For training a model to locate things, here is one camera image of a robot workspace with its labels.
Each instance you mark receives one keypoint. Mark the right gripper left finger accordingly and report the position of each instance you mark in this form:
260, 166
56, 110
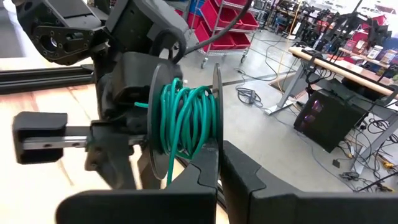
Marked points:
140, 208

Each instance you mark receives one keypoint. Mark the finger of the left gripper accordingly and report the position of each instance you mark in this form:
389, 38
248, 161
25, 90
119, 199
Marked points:
112, 149
149, 177

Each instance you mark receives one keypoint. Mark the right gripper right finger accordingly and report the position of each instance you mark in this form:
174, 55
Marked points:
311, 208

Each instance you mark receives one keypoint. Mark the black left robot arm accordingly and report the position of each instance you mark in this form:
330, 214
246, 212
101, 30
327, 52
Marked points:
62, 31

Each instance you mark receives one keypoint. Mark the black background robot arm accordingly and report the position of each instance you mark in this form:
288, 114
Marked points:
342, 25

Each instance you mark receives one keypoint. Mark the black equipment case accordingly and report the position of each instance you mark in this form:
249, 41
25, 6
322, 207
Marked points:
326, 121

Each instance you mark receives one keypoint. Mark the metal rack with red bins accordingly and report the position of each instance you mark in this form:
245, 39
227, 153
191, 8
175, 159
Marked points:
224, 28

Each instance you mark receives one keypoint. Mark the wooden workbench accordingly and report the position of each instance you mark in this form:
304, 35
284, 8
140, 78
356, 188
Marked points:
342, 70

